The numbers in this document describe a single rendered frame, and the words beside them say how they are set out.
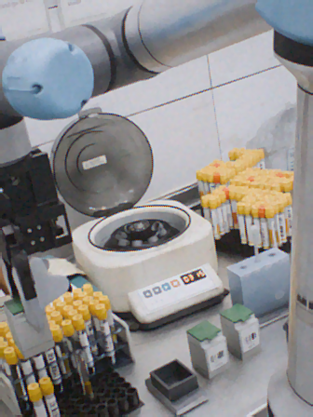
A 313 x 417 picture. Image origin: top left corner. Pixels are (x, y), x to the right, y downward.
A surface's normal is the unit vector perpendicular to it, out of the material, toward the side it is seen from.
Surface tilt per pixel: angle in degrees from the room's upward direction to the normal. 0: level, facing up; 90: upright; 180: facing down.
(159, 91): 90
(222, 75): 90
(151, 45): 109
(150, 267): 90
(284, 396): 40
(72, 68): 90
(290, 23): 82
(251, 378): 0
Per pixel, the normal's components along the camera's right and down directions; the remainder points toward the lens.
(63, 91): 0.71, 0.16
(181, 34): -0.53, 0.68
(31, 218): 0.48, 0.27
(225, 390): -0.17, -0.91
